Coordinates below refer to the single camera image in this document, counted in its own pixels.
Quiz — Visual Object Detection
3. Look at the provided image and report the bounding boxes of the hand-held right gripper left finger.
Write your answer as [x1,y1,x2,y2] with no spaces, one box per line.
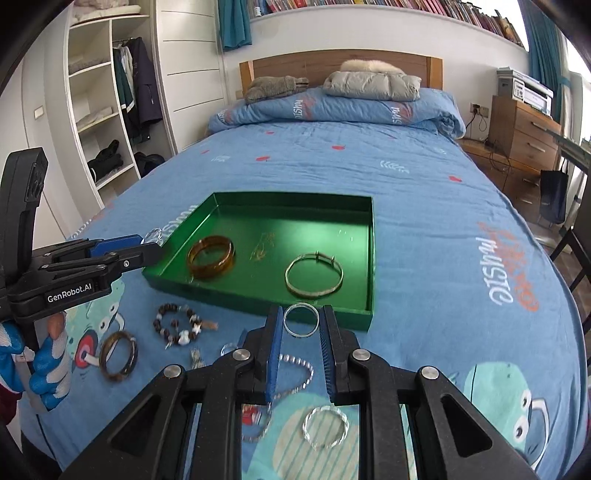
[60,305,284,480]

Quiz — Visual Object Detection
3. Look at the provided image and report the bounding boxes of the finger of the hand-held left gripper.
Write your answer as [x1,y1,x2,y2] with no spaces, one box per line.
[28,242,164,292]
[31,234,144,267]

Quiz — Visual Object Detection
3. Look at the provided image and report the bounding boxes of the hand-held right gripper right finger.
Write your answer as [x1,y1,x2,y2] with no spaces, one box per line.
[320,305,539,480]

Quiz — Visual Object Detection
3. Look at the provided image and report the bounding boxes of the silver bead chain bracelet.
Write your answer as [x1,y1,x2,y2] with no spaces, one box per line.
[270,353,315,400]

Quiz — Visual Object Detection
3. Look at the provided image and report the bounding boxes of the thin silver bangle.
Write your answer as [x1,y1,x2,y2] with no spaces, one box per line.
[283,302,320,337]

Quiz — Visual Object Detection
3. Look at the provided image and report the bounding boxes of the light amber bangle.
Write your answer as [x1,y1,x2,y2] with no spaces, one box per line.
[187,235,236,281]

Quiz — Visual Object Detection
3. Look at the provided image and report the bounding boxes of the brown white beaded bracelet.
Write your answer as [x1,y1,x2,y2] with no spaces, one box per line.
[154,302,219,349]

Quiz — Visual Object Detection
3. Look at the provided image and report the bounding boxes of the twisted silver bangle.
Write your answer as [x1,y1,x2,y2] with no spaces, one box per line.
[302,405,348,449]

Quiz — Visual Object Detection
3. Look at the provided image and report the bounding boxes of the silver adjustable bangle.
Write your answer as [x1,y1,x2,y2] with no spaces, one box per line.
[284,251,345,297]

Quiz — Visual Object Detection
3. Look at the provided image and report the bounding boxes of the dark amber bangle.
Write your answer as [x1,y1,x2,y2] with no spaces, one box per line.
[98,330,139,383]

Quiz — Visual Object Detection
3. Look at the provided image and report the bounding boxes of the thin gold chain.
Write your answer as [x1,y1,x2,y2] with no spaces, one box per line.
[249,231,278,261]

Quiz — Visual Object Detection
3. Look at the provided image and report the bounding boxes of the green tray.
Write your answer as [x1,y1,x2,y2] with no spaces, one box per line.
[141,191,376,332]

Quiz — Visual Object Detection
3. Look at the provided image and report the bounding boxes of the person's left hand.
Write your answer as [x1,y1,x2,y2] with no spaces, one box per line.
[0,311,75,411]

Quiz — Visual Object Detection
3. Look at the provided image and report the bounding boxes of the black folded clothes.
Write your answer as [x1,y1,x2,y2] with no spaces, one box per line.
[87,140,124,178]

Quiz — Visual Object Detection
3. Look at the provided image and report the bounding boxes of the dark backpack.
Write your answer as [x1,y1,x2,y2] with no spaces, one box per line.
[134,153,166,178]

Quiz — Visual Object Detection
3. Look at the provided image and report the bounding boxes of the folded white clothes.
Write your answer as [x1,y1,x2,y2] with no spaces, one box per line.
[76,107,114,130]

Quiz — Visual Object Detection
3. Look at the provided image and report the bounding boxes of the green white hanging jacket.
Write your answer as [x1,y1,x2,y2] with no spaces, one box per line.
[112,44,134,139]

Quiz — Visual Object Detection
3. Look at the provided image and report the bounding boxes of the folded grey clothes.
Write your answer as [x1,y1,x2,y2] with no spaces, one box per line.
[69,58,109,75]

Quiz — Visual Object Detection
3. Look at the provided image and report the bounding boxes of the dark hanging jacket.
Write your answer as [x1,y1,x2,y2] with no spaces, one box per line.
[126,38,163,144]

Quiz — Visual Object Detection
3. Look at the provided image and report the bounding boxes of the blue printed bed sheet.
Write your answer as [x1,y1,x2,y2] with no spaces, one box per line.
[18,124,589,480]

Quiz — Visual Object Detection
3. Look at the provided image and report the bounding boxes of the folded white bedding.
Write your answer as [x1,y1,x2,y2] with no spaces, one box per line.
[74,0,148,21]

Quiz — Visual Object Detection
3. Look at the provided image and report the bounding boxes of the white wardrobe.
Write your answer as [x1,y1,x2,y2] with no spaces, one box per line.
[65,0,227,210]

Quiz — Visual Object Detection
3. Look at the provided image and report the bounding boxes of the grey plush garment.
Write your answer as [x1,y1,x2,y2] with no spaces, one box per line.
[243,75,309,102]

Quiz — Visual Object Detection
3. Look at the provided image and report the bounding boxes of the folded blue duvet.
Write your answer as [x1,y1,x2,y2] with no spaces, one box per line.
[205,87,466,138]

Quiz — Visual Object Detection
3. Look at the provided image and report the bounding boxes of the low wooden nightstand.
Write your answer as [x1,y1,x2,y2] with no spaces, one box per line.
[457,138,543,222]

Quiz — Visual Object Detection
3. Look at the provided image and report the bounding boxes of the wooden headboard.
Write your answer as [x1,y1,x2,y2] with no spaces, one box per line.
[239,50,443,93]

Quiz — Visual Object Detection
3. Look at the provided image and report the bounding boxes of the short teal curtain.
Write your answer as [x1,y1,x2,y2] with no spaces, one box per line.
[217,0,253,52]

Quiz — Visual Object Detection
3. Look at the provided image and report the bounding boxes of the grey chair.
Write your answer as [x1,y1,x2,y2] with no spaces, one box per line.
[549,226,591,333]

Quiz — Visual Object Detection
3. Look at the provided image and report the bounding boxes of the grey puffer jacket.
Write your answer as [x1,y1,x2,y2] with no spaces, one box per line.
[322,59,422,101]

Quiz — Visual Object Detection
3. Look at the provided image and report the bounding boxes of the dark tote bag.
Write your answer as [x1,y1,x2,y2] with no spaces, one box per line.
[539,170,570,225]

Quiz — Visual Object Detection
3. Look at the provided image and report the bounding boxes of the wooden dresser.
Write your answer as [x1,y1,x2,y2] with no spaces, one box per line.
[488,95,561,174]

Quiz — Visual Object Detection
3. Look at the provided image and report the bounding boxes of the glass desk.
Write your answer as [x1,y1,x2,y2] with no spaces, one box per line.
[549,124,591,176]

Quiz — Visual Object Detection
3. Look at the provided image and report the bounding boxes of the white printer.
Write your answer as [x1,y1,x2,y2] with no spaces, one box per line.
[496,67,555,116]

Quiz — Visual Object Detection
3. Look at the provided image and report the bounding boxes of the row of books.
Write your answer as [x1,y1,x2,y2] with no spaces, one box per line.
[247,0,527,47]

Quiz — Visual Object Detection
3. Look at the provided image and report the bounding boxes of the long teal curtain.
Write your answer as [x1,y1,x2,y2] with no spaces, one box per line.
[519,0,573,139]

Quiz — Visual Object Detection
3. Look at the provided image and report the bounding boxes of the black cable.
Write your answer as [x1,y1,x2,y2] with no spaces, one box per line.
[462,111,513,185]

